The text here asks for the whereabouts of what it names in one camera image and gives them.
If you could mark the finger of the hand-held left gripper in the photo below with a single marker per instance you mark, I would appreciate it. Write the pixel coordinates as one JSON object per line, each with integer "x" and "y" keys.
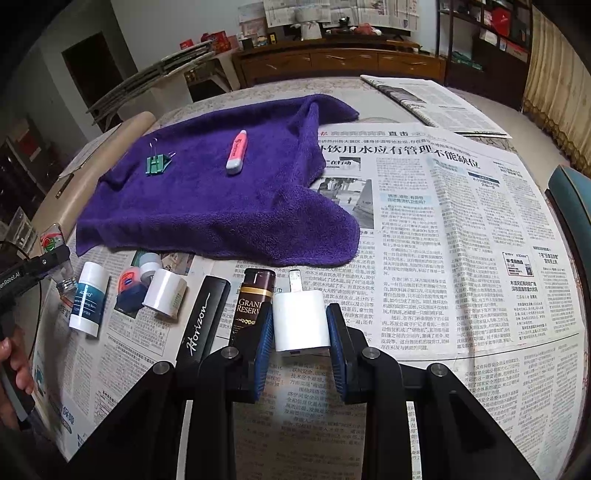
{"x": 46, "y": 261}

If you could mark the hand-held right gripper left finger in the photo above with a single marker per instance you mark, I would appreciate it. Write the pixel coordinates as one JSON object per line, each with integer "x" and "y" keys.
{"x": 262, "y": 344}

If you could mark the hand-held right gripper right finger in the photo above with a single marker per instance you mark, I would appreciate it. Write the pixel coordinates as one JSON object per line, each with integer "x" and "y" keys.
{"x": 338, "y": 353}

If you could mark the small clear bottle metal cap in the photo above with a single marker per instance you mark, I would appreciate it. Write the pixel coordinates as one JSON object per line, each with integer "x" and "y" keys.
{"x": 52, "y": 237}

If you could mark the white USB charger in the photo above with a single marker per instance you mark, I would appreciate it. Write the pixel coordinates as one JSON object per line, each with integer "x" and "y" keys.
{"x": 300, "y": 323}

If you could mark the dark brown bottle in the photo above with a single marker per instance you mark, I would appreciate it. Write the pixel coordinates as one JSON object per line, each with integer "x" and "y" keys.
{"x": 249, "y": 300}

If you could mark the white stick with blue label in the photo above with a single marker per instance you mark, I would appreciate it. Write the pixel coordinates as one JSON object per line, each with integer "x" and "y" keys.
{"x": 87, "y": 300}

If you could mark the black case with white script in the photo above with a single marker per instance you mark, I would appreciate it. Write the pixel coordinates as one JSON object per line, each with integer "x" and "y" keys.
{"x": 203, "y": 314}

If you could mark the small blue jar red lid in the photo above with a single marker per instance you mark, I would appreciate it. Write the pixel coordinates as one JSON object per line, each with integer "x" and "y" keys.
{"x": 129, "y": 290}

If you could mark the small white jar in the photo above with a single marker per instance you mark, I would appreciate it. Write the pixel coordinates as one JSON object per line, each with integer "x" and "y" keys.
{"x": 148, "y": 268}

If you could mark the white tape roll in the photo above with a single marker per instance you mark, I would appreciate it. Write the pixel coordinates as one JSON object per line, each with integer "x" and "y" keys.
{"x": 161, "y": 291}

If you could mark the person's left hand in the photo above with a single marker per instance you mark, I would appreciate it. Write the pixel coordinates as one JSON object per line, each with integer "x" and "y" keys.
{"x": 16, "y": 355}

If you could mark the dark pen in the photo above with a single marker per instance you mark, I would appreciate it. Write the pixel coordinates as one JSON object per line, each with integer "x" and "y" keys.
{"x": 64, "y": 185}

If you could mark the white paper sheet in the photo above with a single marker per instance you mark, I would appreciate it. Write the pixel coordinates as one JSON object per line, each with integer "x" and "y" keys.
{"x": 85, "y": 154}

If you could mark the beige rounded bench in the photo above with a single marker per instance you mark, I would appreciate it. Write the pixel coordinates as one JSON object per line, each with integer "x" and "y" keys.
{"x": 115, "y": 138}

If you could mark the green binder clip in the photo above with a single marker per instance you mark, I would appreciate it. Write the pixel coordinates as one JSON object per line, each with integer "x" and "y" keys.
{"x": 153, "y": 165}
{"x": 167, "y": 164}

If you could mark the purple towel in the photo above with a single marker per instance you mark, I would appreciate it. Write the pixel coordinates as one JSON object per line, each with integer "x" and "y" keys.
{"x": 207, "y": 207}

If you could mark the newspaper with large black headline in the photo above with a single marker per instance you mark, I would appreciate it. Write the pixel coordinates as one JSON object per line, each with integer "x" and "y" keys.
{"x": 438, "y": 240}

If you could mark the newspaper spread with red adverts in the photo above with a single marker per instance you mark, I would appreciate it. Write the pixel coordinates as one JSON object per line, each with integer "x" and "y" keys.
{"x": 485, "y": 401}

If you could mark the pink highlighter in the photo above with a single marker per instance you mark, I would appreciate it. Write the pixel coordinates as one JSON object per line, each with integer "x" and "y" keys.
{"x": 235, "y": 154}

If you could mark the folded grey tables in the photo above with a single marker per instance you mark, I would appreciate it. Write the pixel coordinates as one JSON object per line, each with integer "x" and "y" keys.
{"x": 147, "y": 76}

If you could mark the white plastic stool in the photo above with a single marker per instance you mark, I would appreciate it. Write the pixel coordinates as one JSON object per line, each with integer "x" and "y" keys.
{"x": 212, "y": 71}

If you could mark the folded newspaper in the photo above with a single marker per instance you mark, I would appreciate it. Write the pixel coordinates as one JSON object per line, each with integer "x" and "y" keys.
{"x": 429, "y": 99}

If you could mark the teal upholstered chair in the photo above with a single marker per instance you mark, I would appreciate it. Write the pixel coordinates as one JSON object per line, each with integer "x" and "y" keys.
{"x": 572, "y": 207}

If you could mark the red boxes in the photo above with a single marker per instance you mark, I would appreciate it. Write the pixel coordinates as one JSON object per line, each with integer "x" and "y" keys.
{"x": 212, "y": 39}

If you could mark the wooden television cabinet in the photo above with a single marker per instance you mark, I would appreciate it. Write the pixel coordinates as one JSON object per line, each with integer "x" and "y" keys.
{"x": 332, "y": 62}

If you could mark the green box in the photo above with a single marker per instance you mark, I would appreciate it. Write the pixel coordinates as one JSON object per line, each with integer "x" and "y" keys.
{"x": 466, "y": 61}

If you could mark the white flower basket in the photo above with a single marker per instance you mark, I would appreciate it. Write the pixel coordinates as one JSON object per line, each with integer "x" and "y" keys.
{"x": 308, "y": 25}

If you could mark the dark wooden shelf unit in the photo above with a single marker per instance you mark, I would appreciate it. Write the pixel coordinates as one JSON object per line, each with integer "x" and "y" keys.
{"x": 498, "y": 60}

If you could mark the newspaper sheet covering television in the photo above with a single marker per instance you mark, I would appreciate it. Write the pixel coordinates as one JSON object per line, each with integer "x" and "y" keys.
{"x": 385, "y": 11}
{"x": 314, "y": 9}

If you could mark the beige patterned curtain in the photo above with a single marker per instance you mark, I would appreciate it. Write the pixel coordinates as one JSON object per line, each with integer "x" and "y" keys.
{"x": 563, "y": 92}

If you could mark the wall calendar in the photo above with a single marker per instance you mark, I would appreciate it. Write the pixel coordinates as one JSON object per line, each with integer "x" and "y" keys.
{"x": 251, "y": 18}

